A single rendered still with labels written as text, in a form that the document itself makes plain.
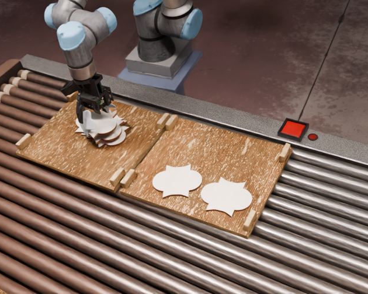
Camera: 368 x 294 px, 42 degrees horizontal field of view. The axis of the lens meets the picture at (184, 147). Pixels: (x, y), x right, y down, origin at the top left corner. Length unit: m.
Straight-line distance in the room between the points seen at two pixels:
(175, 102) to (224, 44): 1.98
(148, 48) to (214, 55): 1.71
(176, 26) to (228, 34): 2.05
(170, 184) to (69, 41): 0.49
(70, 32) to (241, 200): 0.65
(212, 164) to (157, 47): 0.62
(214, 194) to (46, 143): 0.62
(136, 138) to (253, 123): 0.39
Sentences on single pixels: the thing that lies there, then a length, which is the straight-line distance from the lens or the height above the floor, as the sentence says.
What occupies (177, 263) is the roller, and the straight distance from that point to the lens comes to 1.28.
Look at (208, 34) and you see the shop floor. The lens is 3.81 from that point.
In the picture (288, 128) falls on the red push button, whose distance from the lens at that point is 1.57.
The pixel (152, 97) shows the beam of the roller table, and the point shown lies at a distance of 1.77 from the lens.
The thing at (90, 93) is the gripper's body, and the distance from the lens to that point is 1.46.
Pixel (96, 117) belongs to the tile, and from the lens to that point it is 1.59.
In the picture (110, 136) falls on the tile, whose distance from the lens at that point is 1.57.
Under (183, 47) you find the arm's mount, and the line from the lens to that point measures 1.97.
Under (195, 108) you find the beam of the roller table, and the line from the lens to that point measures 1.69.
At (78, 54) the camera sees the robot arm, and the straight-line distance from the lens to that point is 1.37.
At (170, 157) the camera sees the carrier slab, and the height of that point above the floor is 0.94.
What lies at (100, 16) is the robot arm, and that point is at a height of 1.34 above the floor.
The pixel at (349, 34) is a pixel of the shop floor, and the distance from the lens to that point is 3.76.
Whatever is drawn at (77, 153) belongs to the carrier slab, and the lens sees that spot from 1.60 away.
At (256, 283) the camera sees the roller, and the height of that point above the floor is 0.92.
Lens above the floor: 2.00
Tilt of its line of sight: 44 degrees down
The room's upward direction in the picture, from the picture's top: 10 degrees counter-clockwise
